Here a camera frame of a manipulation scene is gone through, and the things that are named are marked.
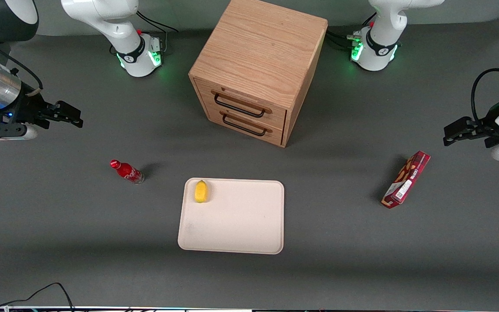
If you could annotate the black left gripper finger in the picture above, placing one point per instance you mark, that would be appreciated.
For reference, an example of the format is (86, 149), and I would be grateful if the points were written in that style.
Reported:
(461, 135)
(459, 125)

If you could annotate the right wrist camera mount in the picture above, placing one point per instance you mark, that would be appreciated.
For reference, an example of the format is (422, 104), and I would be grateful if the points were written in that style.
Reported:
(7, 131)

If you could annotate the wooden two-drawer cabinet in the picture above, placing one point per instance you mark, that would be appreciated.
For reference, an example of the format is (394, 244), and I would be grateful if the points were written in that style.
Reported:
(258, 52)

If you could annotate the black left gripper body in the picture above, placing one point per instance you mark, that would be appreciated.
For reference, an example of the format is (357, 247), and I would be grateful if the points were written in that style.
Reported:
(490, 125)

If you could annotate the beige plastic tray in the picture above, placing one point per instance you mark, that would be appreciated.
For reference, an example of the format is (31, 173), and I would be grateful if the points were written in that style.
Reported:
(241, 221)

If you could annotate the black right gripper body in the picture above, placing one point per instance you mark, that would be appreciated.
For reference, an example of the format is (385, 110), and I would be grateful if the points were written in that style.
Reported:
(29, 105)

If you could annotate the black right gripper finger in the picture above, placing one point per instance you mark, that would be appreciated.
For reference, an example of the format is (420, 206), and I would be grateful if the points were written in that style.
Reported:
(67, 110)
(65, 120)

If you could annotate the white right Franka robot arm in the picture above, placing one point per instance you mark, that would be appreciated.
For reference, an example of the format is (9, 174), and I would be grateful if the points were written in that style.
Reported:
(102, 17)

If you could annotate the red coke bottle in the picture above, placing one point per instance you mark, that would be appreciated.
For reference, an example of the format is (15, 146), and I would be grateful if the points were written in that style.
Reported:
(127, 171)

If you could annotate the red cookie box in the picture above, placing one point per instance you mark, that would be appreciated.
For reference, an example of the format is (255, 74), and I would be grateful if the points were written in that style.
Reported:
(406, 180)

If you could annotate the yellow lemon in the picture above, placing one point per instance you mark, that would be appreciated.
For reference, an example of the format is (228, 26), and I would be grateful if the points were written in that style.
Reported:
(201, 191)

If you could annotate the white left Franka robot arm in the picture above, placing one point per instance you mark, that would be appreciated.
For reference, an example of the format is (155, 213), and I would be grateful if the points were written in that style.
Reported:
(383, 26)

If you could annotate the wooden drawer front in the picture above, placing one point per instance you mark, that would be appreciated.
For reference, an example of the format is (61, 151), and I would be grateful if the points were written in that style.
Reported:
(249, 102)
(254, 123)

